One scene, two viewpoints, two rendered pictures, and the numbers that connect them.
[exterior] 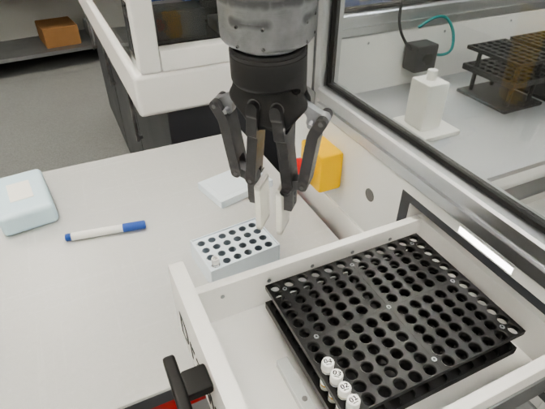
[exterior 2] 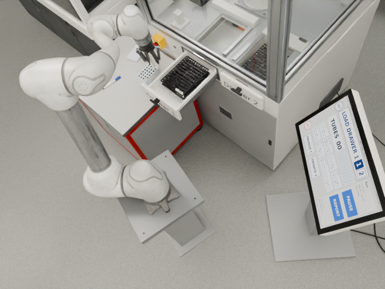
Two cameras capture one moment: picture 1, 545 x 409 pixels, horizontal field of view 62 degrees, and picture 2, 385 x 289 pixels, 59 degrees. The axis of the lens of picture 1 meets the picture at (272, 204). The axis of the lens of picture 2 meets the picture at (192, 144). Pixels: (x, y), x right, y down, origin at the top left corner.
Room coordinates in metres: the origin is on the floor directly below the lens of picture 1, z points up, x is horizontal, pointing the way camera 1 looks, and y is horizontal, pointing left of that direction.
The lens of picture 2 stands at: (-0.92, 0.01, 2.41)
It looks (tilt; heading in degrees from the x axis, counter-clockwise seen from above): 61 degrees down; 358
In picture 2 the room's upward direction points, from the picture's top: 22 degrees counter-clockwise
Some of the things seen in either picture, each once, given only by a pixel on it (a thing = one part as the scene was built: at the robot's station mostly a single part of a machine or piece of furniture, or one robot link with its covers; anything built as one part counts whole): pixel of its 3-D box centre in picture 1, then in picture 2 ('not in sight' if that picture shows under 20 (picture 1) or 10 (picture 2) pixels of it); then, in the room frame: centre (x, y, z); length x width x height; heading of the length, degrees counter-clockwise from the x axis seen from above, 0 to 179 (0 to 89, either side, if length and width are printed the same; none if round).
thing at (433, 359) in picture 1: (384, 325); (185, 78); (0.33, -0.13, 0.87); 0.22 x 0.18 x 0.06; 115
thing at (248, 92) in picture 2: not in sight; (241, 90); (0.10, -0.37, 0.87); 0.29 x 0.02 x 0.11; 25
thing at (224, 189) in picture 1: (235, 184); (137, 53); (0.77, 0.08, 0.77); 0.13 x 0.09 x 0.02; 128
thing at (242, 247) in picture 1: (235, 251); (148, 74); (0.56, 0.06, 0.78); 0.12 x 0.08 x 0.04; 121
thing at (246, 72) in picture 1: (269, 86); (146, 46); (0.44, 0.00, 1.12); 0.08 x 0.07 x 0.09; 69
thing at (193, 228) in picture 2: not in sight; (175, 213); (-0.21, 0.26, 0.38); 0.30 x 0.30 x 0.76; 12
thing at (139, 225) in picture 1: (106, 230); (111, 82); (0.62, 0.30, 0.77); 0.14 x 0.02 x 0.02; 106
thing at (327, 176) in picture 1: (319, 164); (158, 41); (0.68, -0.08, 0.88); 0.07 x 0.05 x 0.07; 25
